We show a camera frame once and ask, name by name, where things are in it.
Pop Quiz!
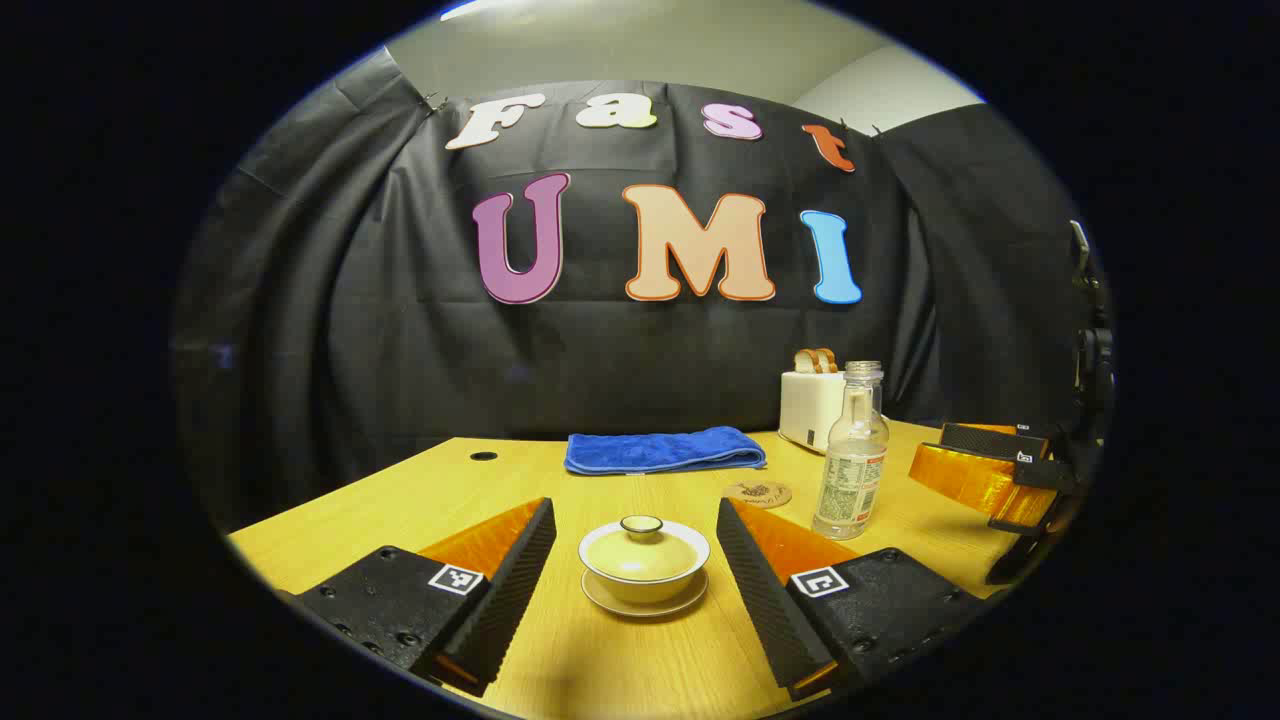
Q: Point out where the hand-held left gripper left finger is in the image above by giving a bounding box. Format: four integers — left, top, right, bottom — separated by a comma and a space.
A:
290, 497, 558, 698

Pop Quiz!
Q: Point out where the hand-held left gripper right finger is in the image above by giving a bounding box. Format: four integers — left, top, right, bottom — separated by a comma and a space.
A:
716, 497, 991, 701

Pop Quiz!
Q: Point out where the round wooden coaster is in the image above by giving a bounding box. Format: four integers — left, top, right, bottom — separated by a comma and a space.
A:
722, 481, 793, 509

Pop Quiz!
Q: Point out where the clear plastic water bottle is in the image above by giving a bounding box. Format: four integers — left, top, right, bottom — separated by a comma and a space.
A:
812, 361, 891, 541

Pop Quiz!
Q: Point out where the white ceramic teacup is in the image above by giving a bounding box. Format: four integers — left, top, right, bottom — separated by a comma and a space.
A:
578, 520, 712, 605

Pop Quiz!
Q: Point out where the white ceramic teacup lid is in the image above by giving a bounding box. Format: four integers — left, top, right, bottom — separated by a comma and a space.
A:
588, 515, 701, 582

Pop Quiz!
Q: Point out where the white ceramic saucer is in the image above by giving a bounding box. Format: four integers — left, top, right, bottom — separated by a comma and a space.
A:
581, 568, 710, 618

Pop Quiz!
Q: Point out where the white toaster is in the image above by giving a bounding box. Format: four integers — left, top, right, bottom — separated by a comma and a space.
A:
778, 370, 851, 454

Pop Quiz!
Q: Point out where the blue folded towel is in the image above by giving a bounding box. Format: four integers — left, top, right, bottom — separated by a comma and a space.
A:
563, 426, 768, 476

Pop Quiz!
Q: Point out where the black backdrop cloth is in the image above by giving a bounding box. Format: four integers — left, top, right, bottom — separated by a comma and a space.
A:
170, 45, 1111, 531

